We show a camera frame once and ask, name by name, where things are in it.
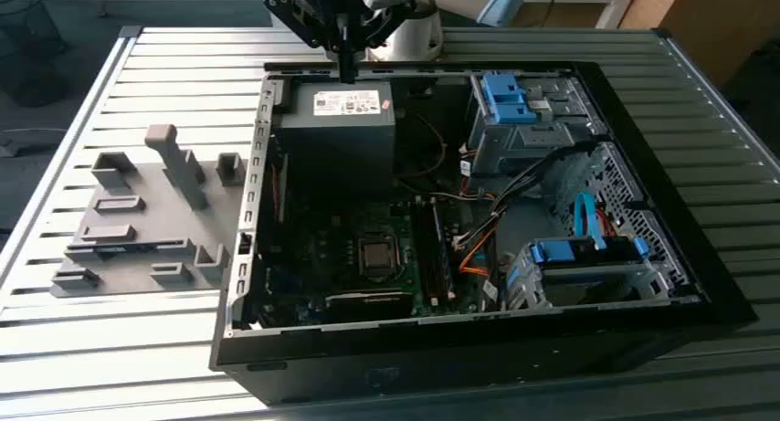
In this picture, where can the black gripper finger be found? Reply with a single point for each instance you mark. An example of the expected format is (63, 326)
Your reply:
(378, 33)
(281, 10)

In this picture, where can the blue RAM stick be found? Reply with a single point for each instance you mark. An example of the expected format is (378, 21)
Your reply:
(112, 250)

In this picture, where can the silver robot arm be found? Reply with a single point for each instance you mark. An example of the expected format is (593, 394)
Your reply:
(414, 37)

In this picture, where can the blue plastic disk carrier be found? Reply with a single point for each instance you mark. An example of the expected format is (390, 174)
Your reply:
(561, 252)
(505, 101)

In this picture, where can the grey power supply unit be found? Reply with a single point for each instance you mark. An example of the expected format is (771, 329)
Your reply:
(341, 151)

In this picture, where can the grey metal drive cage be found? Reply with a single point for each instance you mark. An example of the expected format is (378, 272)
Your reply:
(536, 140)
(585, 271)

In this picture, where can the wood top white desk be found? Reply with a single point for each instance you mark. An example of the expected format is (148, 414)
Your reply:
(611, 14)

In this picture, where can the black mesh waste bin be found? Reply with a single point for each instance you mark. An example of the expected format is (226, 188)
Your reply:
(31, 51)

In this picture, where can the grey parts rack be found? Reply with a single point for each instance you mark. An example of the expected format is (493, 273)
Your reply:
(152, 202)

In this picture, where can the silver CPU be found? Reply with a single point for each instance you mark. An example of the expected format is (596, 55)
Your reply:
(378, 255)

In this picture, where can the CPU socket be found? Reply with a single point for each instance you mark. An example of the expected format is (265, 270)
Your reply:
(359, 256)

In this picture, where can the green motherboard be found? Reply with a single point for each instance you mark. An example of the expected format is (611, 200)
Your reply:
(323, 256)

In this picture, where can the grey chair foot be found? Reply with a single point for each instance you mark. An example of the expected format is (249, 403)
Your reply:
(24, 142)

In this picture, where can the brown wooden cabinet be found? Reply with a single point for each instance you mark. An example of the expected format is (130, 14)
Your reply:
(719, 28)

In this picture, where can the black graphics card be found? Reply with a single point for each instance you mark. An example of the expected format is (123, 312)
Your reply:
(369, 304)

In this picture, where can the black PC case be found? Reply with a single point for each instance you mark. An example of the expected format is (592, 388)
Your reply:
(426, 361)

